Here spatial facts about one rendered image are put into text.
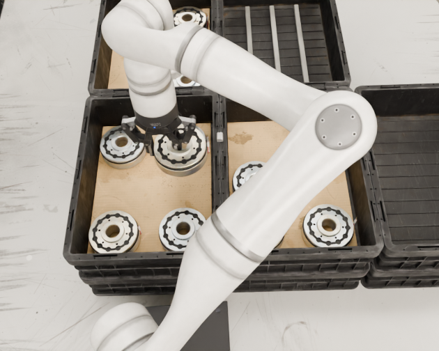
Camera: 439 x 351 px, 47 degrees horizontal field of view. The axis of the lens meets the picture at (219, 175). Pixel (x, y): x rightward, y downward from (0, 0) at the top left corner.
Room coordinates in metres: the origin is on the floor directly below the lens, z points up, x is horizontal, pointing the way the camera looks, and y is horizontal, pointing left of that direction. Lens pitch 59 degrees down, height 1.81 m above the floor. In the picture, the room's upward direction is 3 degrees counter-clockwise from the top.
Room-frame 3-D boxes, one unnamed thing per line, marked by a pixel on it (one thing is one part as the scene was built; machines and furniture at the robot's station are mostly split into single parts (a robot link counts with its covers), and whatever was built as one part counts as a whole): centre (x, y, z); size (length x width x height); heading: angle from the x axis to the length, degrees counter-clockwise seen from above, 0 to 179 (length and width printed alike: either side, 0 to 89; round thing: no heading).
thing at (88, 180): (0.55, 0.15, 0.87); 0.40 x 0.30 x 0.11; 178
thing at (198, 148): (0.55, 0.07, 1.01); 0.10 x 0.10 x 0.01
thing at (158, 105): (0.57, 0.10, 1.17); 0.11 x 0.09 x 0.06; 176
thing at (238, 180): (0.55, -0.08, 0.86); 0.10 x 0.10 x 0.01
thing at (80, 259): (0.55, 0.15, 0.92); 0.40 x 0.30 x 0.02; 178
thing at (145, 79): (0.56, 0.10, 1.27); 0.09 x 0.07 x 0.15; 146
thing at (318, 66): (0.94, -0.17, 0.87); 0.40 x 0.30 x 0.11; 178
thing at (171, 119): (0.55, 0.10, 1.10); 0.08 x 0.08 x 0.09
